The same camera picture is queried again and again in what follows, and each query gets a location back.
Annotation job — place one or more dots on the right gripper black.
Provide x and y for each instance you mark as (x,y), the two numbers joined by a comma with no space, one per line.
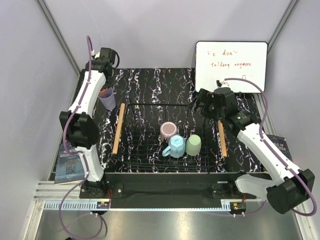
(205,97)

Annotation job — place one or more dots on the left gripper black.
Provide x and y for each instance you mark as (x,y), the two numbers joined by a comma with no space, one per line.
(107,84)

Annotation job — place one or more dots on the pink plastic cup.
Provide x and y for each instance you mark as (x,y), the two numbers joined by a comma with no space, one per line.
(105,92)

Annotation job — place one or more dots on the lavender plastic cup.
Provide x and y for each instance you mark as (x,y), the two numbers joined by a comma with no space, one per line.
(109,103)

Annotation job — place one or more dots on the green plastic cup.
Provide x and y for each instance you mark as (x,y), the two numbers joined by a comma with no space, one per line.
(193,145)

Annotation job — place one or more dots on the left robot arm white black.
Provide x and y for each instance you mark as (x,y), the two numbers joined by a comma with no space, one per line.
(79,129)

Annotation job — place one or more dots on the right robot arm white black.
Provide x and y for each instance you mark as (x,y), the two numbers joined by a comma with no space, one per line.
(289,186)

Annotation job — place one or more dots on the mauve ceramic mug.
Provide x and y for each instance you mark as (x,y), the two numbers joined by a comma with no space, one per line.
(167,130)

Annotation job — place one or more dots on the light blue ceramic mug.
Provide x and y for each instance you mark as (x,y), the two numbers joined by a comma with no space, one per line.
(176,147)

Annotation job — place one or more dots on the black marble pattern mat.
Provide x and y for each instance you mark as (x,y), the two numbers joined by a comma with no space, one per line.
(159,86)

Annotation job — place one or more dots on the Tale of Two Cities book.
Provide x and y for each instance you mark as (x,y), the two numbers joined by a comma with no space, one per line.
(281,144)

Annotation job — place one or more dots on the Nineteen Eighty-Four book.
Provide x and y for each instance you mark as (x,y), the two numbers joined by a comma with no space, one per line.
(69,166)

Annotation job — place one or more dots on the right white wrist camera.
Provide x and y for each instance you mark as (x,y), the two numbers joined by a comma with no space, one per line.
(222,84)

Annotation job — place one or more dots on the white whiteboard black frame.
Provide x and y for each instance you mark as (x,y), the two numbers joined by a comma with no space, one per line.
(220,60)

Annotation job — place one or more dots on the right wooden rack handle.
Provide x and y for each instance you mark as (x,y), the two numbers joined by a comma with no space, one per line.
(222,139)

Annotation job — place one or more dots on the wooden rack handle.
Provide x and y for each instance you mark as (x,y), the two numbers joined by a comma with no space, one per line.
(222,139)
(118,129)

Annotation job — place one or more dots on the left wooden rack handle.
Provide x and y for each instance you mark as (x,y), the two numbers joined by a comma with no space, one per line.
(118,129)

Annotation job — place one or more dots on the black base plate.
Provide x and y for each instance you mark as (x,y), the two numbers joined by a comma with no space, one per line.
(164,190)

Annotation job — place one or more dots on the white cable duct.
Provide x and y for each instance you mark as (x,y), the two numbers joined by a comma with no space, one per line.
(77,205)

